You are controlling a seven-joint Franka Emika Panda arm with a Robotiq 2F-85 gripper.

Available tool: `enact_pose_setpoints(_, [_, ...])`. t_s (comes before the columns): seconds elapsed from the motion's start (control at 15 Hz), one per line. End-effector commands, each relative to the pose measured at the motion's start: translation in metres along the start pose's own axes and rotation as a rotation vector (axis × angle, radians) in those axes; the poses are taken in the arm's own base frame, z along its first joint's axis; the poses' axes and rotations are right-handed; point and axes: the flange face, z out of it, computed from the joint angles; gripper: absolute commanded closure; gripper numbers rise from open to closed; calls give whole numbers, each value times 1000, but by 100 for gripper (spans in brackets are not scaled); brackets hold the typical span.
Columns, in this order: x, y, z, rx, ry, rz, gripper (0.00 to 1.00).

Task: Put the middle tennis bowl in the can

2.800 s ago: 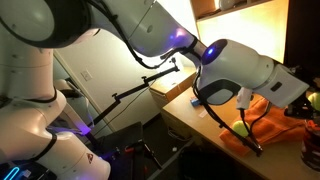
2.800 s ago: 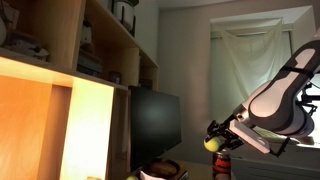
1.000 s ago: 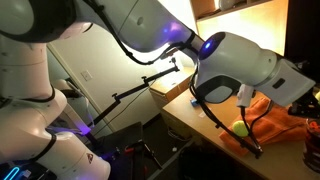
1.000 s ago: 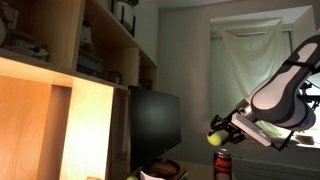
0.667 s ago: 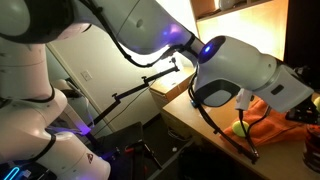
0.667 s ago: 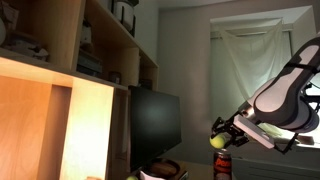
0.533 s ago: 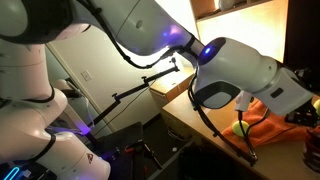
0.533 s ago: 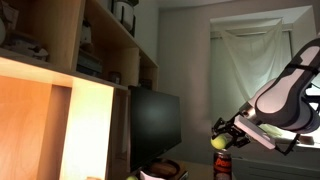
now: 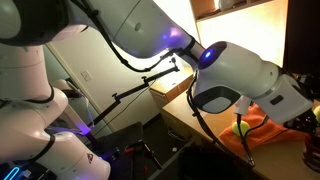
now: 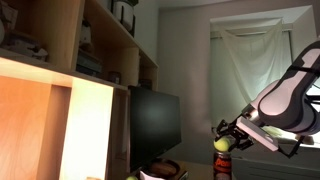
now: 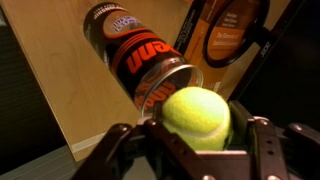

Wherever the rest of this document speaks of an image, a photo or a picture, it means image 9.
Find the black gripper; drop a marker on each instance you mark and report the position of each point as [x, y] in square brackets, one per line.
[301, 121]

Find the yellow tennis ball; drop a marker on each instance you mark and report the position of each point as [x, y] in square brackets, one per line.
[240, 128]
[317, 113]

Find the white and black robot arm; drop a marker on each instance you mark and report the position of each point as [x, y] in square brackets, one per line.
[140, 36]

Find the orange towel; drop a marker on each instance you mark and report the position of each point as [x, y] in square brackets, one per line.
[263, 128]

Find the black computer monitor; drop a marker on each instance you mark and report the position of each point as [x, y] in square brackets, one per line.
[301, 36]

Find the wooden shelf unit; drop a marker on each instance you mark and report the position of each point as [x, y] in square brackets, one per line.
[240, 30]

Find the wooden drawer unit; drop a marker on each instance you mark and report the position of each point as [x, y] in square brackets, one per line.
[171, 86]

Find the white round vase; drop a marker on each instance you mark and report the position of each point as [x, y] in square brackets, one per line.
[230, 3]

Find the black camera stand rods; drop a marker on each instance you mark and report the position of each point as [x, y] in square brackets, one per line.
[130, 90]

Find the white wall switch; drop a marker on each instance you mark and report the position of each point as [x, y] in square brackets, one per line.
[86, 75]

